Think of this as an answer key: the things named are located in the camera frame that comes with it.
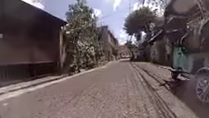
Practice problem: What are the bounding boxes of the dark brown building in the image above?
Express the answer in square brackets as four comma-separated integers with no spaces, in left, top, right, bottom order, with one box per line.
[0,0,70,89]

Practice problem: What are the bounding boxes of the distant building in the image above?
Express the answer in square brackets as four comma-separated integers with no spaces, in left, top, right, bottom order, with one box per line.
[117,43,132,60]

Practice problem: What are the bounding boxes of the round dark green tree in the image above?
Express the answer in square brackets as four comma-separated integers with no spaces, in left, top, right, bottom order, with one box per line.
[123,5,159,45]

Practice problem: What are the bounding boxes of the tree with white blossoms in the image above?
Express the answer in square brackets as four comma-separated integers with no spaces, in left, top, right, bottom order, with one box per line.
[59,0,106,74]

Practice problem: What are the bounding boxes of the grey concrete sidewalk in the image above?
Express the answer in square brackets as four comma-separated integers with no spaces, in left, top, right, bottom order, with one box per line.
[0,58,123,104]

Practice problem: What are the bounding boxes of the grey paved road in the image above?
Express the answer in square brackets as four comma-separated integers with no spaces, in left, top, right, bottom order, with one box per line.
[0,55,209,118]

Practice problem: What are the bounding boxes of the green and grey vehicle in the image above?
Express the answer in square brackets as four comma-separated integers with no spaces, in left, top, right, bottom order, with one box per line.
[167,10,209,107]

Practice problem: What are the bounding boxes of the row of walled buildings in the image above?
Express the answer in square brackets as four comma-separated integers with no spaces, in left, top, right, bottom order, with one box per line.
[128,0,209,68]

